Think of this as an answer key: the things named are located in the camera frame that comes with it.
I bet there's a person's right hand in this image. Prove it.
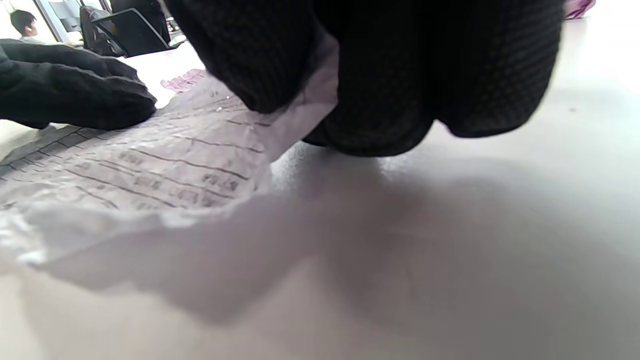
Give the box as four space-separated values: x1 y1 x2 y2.
164 0 567 157

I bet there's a person's left hand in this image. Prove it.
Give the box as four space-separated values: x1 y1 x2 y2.
0 39 157 130

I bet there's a white invoice paper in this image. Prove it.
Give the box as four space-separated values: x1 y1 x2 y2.
0 32 342 273

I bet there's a white desk leg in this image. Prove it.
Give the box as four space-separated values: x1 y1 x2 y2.
35 0 69 44

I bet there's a black office chair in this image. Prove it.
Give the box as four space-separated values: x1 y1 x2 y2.
80 0 187 58

